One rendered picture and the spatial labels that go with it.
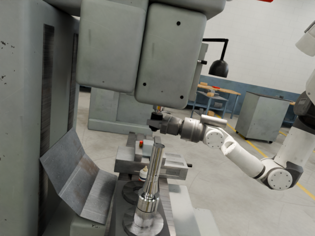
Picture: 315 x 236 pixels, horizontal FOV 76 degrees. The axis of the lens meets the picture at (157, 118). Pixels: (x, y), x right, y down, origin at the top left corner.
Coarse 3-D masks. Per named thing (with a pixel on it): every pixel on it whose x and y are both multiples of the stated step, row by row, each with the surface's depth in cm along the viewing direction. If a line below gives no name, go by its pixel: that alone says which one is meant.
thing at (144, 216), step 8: (136, 200) 43; (136, 208) 43; (144, 208) 41; (152, 208) 42; (136, 216) 43; (144, 216) 42; (152, 216) 42; (136, 224) 43; (144, 224) 42; (152, 224) 44
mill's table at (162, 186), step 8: (128, 136) 138; (136, 136) 145; (144, 136) 148; (128, 144) 127; (120, 176) 93; (128, 176) 96; (136, 176) 95; (160, 184) 92; (160, 192) 87; (168, 192) 88; (112, 200) 77; (168, 200) 83; (168, 208) 79; (168, 216) 75; (168, 224) 71
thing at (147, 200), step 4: (140, 192) 43; (140, 196) 42; (144, 196) 42; (152, 196) 42; (156, 196) 42; (140, 200) 41; (144, 200) 41; (148, 200) 41; (152, 200) 41; (156, 200) 41; (148, 204) 41; (152, 204) 41
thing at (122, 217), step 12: (120, 192) 54; (132, 192) 53; (120, 204) 50; (132, 204) 50; (120, 216) 46; (132, 216) 45; (156, 216) 46; (120, 228) 43; (132, 228) 42; (144, 228) 43; (156, 228) 43; (168, 228) 46
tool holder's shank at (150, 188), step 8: (160, 144) 40; (152, 152) 40; (160, 152) 39; (152, 160) 40; (160, 160) 40; (152, 168) 40; (152, 176) 40; (144, 184) 42; (152, 184) 41; (144, 192) 42; (152, 192) 41
